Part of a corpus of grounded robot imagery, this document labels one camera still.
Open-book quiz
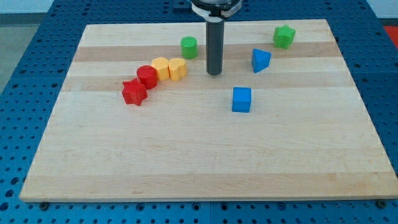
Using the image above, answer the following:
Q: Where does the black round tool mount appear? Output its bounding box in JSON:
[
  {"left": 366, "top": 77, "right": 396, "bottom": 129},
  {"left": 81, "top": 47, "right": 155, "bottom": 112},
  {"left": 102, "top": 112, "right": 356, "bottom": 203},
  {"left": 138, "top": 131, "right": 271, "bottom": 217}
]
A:
[{"left": 191, "top": 0, "right": 242, "bottom": 22}]

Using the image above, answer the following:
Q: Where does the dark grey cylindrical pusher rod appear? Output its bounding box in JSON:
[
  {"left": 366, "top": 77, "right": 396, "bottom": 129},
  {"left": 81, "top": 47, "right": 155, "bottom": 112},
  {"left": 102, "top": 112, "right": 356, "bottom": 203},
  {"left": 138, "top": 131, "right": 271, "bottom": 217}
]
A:
[{"left": 206, "top": 20, "right": 224, "bottom": 75}]

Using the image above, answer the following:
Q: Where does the green cylinder block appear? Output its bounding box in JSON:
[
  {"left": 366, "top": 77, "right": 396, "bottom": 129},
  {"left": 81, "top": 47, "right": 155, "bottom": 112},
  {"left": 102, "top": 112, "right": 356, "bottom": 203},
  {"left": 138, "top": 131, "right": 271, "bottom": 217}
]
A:
[{"left": 180, "top": 36, "right": 198, "bottom": 59}]

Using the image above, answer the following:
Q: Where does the yellow heart block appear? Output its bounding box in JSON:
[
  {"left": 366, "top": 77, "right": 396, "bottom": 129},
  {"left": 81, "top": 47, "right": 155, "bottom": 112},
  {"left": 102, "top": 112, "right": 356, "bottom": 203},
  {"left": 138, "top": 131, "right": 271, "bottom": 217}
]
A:
[{"left": 169, "top": 58, "right": 188, "bottom": 81}]

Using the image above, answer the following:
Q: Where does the blue triangle block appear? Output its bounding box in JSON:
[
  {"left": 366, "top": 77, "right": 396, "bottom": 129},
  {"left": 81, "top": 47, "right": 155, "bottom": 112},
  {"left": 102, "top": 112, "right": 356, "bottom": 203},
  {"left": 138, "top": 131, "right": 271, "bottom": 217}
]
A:
[{"left": 251, "top": 49, "right": 272, "bottom": 73}]

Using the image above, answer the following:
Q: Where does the yellow hexagon block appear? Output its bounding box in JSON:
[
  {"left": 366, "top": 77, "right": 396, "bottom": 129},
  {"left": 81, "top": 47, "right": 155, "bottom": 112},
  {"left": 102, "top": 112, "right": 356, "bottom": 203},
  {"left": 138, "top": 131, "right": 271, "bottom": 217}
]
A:
[{"left": 151, "top": 57, "right": 170, "bottom": 81}]

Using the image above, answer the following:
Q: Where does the green star block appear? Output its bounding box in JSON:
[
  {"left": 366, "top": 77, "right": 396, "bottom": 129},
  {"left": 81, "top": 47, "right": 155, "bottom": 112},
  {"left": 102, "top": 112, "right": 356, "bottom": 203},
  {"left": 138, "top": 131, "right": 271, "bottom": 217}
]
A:
[{"left": 273, "top": 25, "right": 296, "bottom": 49}]

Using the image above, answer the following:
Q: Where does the blue cube block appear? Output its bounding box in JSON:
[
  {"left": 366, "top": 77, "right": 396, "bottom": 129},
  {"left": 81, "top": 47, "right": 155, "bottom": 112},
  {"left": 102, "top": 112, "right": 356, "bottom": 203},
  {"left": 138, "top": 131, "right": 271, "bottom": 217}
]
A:
[{"left": 232, "top": 87, "right": 252, "bottom": 113}]

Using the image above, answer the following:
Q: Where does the red cylinder block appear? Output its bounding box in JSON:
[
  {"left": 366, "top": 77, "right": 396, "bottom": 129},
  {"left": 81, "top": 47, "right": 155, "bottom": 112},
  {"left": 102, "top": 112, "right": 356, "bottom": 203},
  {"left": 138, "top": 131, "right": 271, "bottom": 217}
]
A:
[{"left": 136, "top": 65, "right": 157, "bottom": 90}]

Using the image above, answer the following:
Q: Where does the red star block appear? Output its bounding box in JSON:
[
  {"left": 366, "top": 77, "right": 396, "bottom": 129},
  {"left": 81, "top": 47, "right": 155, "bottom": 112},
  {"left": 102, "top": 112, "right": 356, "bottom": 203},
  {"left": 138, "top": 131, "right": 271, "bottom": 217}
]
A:
[{"left": 122, "top": 78, "right": 147, "bottom": 106}]

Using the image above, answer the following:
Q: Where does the light wooden board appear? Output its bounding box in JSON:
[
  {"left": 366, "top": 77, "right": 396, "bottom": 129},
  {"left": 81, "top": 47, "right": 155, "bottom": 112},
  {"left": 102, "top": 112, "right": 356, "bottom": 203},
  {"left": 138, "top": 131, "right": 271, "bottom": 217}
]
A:
[{"left": 20, "top": 19, "right": 397, "bottom": 202}]

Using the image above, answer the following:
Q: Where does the red object at right edge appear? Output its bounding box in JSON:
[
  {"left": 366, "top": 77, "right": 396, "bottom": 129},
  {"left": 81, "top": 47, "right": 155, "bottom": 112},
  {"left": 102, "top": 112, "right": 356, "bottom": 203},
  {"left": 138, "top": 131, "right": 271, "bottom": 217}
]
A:
[{"left": 384, "top": 26, "right": 398, "bottom": 48}]

